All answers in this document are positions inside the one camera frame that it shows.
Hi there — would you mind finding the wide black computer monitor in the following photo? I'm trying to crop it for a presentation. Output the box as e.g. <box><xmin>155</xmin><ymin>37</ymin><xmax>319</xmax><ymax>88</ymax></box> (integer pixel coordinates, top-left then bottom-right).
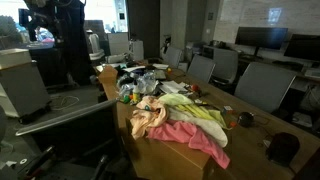
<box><xmin>234</xmin><ymin>26</ymin><xmax>289</xmax><ymax>58</ymax></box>

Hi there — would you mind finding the grey rolling cabinet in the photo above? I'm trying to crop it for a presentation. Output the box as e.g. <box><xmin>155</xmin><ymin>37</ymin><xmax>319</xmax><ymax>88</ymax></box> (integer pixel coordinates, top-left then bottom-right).
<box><xmin>0</xmin><ymin>60</ymin><xmax>52</xmax><ymax>123</ymax></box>

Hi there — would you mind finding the large cardboard box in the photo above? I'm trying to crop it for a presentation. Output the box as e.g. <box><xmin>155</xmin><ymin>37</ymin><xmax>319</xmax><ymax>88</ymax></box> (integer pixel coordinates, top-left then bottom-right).
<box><xmin>123</xmin><ymin>99</ymin><xmax>218</xmax><ymax>180</ymax></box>

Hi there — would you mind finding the whiteboard with writing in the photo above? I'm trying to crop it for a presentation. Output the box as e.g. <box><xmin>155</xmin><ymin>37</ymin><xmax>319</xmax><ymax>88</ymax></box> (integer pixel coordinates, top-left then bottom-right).
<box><xmin>218</xmin><ymin>0</ymin><xmax>320</xmax><ymax>36</ymax></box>

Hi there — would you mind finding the light green cloth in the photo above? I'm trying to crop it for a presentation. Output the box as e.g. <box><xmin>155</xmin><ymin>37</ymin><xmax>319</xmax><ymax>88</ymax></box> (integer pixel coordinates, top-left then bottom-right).
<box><xmin>157</xmin><ymin>93</ymin><xmax>194</xmax><ymax>108</ymax></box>

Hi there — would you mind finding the white storage box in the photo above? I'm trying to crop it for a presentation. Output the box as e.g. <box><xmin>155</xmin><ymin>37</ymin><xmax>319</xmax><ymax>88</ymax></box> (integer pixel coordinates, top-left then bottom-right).
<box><xmin>0</xmin><ymin>48</ymin><xmax>33</xmax><ymax>70</ymax></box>

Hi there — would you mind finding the yellow striped cloth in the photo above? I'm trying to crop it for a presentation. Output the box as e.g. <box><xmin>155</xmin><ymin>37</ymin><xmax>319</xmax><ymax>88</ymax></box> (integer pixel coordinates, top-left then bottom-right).
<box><xmin>173</xmin><ymin>103</ymin><xmax>231</xmax><ymax>130</ymax></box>

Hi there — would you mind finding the computer keyboard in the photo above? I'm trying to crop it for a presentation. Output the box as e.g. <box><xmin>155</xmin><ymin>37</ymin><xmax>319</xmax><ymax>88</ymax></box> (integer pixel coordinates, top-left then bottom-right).
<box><xmin>304</xmin><ymin>67</ymin><xmax>320</xmax><ymax>80</ymax></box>

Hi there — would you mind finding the white bottle yellow label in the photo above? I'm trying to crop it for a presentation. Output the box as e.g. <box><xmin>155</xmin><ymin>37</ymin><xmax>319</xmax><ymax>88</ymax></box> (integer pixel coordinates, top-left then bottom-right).
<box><xmin>132</xmin><ymin>83</ymin><xmax>141</xmax><ymax>103</ymax></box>

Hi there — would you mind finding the peach printed t-shirt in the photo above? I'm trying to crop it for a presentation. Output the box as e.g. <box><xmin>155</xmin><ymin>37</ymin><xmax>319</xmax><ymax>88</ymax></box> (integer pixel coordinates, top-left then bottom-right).
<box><xmin>129</xmin><ymin>95</ymin><xmax>170</xmax><ymax>140</ymax></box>

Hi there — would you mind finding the black robot stand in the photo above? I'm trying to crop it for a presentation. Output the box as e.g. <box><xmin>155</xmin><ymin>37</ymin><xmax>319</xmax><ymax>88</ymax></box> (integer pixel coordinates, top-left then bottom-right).
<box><xmin>0</xmin><ymin>144</ymin><xmax>113</xmax><ymax>180</ymax></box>

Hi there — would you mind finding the stack of white papers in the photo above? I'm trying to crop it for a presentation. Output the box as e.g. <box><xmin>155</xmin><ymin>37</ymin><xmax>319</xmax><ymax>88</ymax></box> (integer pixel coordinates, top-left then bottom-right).
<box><xmin>158</xmin><ymin>79</ymin><xmax>190</xmax><ymax>95</ymax></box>

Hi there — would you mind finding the pink cloth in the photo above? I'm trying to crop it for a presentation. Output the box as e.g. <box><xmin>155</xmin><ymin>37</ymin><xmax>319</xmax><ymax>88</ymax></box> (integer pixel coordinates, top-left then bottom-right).
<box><xmin>145</xmin><ymin>119</ymin><xmax>231</xmax><ymax>170</ymax></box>

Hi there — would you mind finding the small white cabinet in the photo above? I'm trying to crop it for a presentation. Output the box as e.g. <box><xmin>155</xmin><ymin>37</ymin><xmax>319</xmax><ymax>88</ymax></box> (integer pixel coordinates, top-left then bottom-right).
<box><xmin>128</xmin><ymin>39</ymin><xmax>145</xmax><ymax>62</ymax></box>

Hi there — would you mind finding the rubik's cube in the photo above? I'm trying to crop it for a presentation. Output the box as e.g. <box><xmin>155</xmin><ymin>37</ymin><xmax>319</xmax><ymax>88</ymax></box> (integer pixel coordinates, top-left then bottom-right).
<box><xmin>222</xmin><ymin>105</ymin><xmax>234</xmax><ymax>116</ymax></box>

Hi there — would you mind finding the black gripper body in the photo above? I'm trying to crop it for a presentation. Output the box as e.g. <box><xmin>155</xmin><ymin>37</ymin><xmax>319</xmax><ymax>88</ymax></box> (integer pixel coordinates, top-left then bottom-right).
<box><xmin>18</xmin><ymin>8</ymin><xmax>46</xmax><ymax>43</ymax></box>

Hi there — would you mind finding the grey office chair holding clothes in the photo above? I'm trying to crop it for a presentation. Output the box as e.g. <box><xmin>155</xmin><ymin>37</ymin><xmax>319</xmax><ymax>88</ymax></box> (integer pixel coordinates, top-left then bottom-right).
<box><xmin>14</xmin><ymin>98</ymin><xmax>125</xmax><ymax>168</ymax></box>

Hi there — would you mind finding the dark round bowl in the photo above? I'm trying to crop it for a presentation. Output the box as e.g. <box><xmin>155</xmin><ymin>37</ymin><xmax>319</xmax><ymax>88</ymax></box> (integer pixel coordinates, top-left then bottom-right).
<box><xmin>265</xmin><ymin>131</ymin><xmax>301</xmax><ymax>168</ymax></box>

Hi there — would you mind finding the black curtain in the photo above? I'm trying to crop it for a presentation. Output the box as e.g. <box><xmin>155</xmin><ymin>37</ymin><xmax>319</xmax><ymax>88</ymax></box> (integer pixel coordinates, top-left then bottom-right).
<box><xmin>49</xmin><ymin>0</ymin><xmax>93</xmax><ymax>86</ymax></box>

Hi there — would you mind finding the cream white cloth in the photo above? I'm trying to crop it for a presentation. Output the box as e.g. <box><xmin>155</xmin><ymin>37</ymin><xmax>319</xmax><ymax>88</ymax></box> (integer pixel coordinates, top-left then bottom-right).
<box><xmin>168</xmin><ymin>107</ymin><xmax>229</xmax><ymax>148</ymax></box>

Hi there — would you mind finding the pile of cluttered items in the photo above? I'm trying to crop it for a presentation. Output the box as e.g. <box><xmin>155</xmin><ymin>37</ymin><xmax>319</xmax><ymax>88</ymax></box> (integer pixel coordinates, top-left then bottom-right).
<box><xmin>117</xmin><ymin>70</ymin><xmax>158</xmax><ymax>98</ymax></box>

